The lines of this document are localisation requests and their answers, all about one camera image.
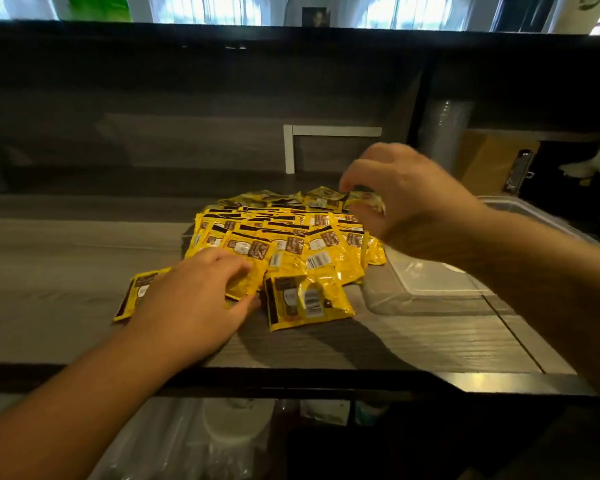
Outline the person's left hand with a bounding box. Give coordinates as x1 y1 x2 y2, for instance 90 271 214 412
127 247 261 368

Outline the person's right hand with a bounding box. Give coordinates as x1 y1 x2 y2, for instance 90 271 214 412
339 142 486 261

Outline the clear plastic container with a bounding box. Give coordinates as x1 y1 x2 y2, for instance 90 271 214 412
362 194 600 315

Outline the pile of yellow sachets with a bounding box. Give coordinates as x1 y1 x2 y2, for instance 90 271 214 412
182 186 387 331

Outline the person's right forearm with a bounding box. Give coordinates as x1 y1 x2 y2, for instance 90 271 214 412
459 207 600 411

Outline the person's left forearm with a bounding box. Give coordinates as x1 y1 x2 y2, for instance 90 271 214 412
0 319 201 480

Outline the wrapped stack of clear cups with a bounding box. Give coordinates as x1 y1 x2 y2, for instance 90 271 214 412
419 98 476 173

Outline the brown clipboard with metal clip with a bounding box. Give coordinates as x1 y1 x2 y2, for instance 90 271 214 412
455 129 541 195

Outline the wrapped stack of white lids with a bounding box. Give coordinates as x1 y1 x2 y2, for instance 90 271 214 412
199 398 277 480

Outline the clear plastic sleeve of cups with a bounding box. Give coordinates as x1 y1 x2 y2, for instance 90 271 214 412
89 398 203 480

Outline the small white yellow object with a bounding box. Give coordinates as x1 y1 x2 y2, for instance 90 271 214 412
559 162 600 188

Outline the white paper packet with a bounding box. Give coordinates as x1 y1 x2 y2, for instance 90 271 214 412
299 399 351 427

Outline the small blue container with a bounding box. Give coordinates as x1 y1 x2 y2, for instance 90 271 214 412
353 402 389 427

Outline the dark curtain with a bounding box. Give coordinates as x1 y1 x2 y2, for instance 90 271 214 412
492 0 556 33

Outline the white banner with green logo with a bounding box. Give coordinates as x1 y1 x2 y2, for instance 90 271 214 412
547 0 600 35

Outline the white angled bracket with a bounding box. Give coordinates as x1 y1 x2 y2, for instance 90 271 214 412
283 124 383 175

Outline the dark portrait picture frame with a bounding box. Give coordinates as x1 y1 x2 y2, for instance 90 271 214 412
301 6 331 28

